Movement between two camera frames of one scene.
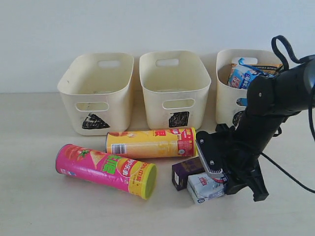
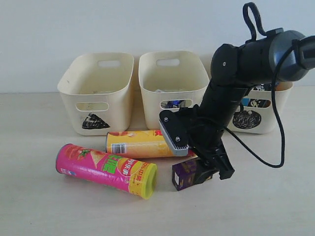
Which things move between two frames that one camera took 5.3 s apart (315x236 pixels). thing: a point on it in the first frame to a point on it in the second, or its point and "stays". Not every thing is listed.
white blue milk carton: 202,187 to 171,104
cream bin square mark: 176,89 stays
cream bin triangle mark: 96,88 stays
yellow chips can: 152,143 stays
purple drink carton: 181,171 stays
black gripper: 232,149 to 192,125
